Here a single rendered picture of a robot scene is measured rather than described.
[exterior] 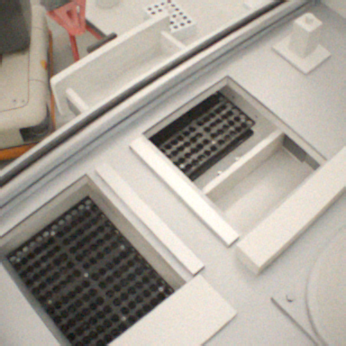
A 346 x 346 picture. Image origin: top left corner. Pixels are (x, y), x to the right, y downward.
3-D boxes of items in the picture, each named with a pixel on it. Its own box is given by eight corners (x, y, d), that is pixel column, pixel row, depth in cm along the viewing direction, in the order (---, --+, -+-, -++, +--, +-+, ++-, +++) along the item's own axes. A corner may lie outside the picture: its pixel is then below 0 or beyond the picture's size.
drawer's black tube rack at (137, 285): (16, 269, 85) (5, 256, 79) (93, 212, 91) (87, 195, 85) (93, 368, 76) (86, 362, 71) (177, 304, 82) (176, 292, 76)
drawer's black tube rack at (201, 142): (107, 121, 101) (104, 100, 95) (175, 76, 106) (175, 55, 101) (182, 195, 92) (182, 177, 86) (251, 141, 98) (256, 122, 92)
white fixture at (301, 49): (270, 49, 96) (277, 12, 87) (297, 31, 99) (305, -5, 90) (305, 75, 92) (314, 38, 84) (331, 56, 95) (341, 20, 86)
